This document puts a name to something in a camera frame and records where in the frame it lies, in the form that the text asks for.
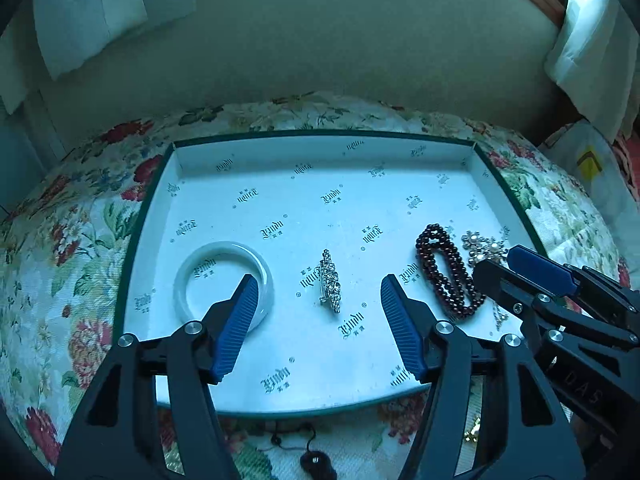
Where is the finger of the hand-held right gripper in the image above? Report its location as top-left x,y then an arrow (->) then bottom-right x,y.
506,244 -> 640,335
471,258 -> 640,361

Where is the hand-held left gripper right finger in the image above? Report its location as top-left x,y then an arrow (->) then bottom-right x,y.
380,273 -> 586,480

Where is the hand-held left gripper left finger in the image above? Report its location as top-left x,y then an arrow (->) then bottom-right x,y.
55,273 -> 261,480

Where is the pearl flower brooch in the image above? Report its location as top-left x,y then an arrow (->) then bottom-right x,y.
460,230 -> 508,267

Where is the white printed jewelry tray box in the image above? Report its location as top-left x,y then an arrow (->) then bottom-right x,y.
112,130 -> 548,418

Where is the black cord pendant necklace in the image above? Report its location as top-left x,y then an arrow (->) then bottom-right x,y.
270,422 -> 338,480

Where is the white jade bangle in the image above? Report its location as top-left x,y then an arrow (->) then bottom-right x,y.
173,241 -> 275,333

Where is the silver rhinestone brooch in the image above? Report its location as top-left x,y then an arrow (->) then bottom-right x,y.
315,249 -> 346,315

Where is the white plastic bag yellow mark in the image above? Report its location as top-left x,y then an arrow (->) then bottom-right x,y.
537,119 -> 640,261

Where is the pink cloth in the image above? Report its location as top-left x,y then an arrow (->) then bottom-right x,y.
615,130 -> 640,196

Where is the floral bed cover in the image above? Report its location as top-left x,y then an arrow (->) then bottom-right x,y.
0,91 -> 633,480

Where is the white curtain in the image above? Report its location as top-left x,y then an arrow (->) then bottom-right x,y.
0,0 -> 197,113
544,0 -> 640,142

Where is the dark red bead bracelet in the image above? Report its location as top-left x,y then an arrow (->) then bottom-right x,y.
415,224 -> 488,320

